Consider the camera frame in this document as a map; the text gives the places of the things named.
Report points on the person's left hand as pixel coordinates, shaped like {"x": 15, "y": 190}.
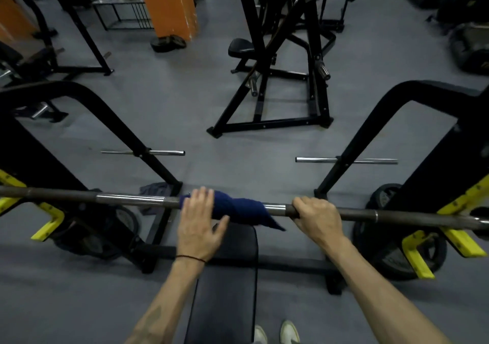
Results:
{"x": 196, "y": 229}

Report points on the person's right hand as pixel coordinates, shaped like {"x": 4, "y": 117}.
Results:
{"x": 319, "y": 221}

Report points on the blue cleaning cloth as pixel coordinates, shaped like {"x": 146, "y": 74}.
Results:
{"x": 244, "y": 208}

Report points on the steel barbell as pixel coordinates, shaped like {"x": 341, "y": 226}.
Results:
{"x": 401, "y": 217}

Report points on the person's right forearm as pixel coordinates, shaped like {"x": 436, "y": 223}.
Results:
{"x": 382, "y": 301}

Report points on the person's left forearm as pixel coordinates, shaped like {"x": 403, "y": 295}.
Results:
{"x": 164, "y": 305}

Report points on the grey cloth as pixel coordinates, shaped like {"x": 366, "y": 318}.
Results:
{"x": 154, "y": 193}

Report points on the black padded bench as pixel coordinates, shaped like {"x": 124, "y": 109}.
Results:
{"x": 225, "y": 290}

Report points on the black grip-hole weight plate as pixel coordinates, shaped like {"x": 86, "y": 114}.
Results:
{"x": 128, "y": 219}

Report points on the large black weight plate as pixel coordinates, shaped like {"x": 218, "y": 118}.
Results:
{"x": 384, "y": 195}

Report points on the black weight plate white lettering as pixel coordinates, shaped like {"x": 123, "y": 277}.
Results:
{"x": 88, "y": 240}
{"x": 386, "y": 256}

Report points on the yellow bar hook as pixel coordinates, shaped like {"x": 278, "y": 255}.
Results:
{"x": 47, "y": 225}
{"x": 418, "y": 259}

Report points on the white shoe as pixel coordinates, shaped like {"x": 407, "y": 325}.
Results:
{"x": 289, "y": 332}
{"x": 260, "y": 335}

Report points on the black bench press rack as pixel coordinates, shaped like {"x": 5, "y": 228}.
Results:
{"x": 439, "y": 156}

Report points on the black and red lever machine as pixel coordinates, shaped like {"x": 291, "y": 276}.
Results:
{"x": 267, "y": 53}

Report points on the small black weight plate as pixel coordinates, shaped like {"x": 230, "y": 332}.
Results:
{"x": 162, "y": 45}
{"x": 178, "y": 42}

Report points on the wide orange pillar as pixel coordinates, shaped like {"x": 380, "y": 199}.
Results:
{"x": 168, "y": 4}

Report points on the black squat rack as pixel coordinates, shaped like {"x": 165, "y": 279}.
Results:
{"x": 86, "y": 30}

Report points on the black incline bench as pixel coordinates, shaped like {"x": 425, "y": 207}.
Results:
{"x": 19, "y": 61}

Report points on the black elliptical trainer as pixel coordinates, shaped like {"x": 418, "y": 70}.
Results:
{"x": 458, "y": 0}

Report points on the narrow orange pillar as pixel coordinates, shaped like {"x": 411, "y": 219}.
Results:
{"x": 15, "y": 23}

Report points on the black plate-loaded machine frame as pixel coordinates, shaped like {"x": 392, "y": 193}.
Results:
{"x": 330, "y": 25}

